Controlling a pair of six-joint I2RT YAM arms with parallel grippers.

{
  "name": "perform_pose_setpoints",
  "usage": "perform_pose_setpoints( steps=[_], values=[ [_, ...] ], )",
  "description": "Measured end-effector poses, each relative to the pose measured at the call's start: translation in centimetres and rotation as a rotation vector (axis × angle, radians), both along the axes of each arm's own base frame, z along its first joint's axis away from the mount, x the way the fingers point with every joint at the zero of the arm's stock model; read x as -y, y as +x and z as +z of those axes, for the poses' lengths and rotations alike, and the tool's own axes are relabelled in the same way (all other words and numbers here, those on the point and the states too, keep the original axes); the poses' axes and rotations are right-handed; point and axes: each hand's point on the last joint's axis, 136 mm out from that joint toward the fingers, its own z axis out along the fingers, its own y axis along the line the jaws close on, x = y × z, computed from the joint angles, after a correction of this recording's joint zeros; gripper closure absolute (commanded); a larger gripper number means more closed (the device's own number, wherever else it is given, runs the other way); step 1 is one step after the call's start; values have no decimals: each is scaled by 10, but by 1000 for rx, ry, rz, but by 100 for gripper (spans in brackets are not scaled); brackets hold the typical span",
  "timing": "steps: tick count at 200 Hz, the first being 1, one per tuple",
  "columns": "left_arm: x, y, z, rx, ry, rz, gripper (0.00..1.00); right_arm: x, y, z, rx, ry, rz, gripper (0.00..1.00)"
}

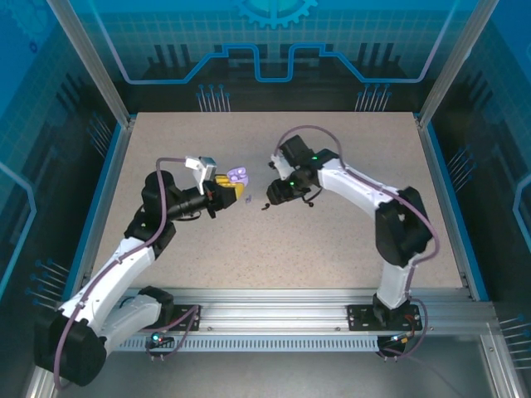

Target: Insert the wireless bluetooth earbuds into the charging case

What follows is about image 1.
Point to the purple earbud charging case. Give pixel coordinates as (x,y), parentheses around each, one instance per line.
(240,176)

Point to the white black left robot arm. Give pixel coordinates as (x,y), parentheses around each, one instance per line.
(108,280)

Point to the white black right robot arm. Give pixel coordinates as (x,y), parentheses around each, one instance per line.
(396,282)

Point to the small LED connector board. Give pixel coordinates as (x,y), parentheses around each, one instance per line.
(400,338)
(159,338)

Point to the grey metal front tray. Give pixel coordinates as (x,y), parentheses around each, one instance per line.
(269,377)

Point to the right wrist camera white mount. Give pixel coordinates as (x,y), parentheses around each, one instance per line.
(280,163)

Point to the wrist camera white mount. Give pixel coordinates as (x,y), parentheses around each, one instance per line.
(205,166)
(280,163)

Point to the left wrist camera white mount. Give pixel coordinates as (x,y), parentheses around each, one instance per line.
(205,166)

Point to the aluminium blue side rail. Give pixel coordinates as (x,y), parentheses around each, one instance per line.
(109,182)
(446,207)

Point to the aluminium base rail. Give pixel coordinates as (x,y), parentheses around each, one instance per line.
(269,311)

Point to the aluminium frame post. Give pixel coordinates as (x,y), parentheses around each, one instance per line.
(453,62)
(96,62)

